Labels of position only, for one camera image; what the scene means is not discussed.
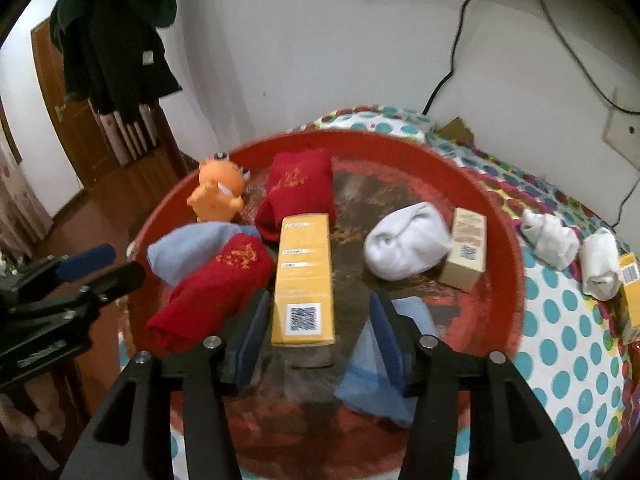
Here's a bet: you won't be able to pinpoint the cardboard scrap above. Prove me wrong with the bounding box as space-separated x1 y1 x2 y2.
439 117 477 145

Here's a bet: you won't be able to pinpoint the wooden clothes rack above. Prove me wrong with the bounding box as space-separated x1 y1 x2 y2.
87 100 201 187

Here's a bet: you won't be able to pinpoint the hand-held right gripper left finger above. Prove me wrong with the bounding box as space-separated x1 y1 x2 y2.
60 290 272 480

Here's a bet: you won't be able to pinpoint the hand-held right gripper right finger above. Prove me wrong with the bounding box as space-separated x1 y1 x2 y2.
371 292 581 480

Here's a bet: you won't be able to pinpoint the light blue sock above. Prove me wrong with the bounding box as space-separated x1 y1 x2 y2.
334 296 442 429
147 221 262 288

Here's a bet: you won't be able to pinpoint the person's left hand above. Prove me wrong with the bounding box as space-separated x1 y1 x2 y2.
0 374 67 440

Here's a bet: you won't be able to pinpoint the white wall socket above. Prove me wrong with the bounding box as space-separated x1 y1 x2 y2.
602 89 640 172

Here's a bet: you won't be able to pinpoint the pink patterned curtain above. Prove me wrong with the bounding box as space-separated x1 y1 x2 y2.
0 125 54 257

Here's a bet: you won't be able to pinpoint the orange cartoon toy figure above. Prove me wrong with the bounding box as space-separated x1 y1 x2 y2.
187 150 251 224

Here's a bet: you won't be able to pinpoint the yellow medicine box cartoon face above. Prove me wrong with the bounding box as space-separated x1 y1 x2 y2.
616 252 640 343

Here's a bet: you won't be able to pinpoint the dark hanging clothes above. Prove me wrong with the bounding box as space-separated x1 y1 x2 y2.
49 0 183 115

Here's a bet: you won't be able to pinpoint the brown wooden door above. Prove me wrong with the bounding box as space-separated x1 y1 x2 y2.
30 17 123 192

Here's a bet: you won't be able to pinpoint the red round tray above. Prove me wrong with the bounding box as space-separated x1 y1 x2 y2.
127 129 526 480

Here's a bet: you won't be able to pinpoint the yellow medicine box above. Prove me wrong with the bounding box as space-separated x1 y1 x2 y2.
270 213 337 346

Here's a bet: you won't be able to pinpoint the black cable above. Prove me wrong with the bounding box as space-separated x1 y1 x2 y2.
531 0 640 114
611 174 640 229
422 0 494 115

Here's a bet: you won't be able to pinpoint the red sock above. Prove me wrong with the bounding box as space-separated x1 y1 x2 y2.
146 233 277 353
254 147 335 242

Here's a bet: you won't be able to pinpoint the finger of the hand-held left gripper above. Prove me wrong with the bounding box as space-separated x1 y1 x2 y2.
0 244 117 297
9 261 146 324

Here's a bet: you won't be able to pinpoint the beige small box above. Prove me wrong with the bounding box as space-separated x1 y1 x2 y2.
438 207 488 293

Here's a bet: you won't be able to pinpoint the white sock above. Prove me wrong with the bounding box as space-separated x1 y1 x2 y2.
363 201 454 281
520 208 581 269
579 227 624 302

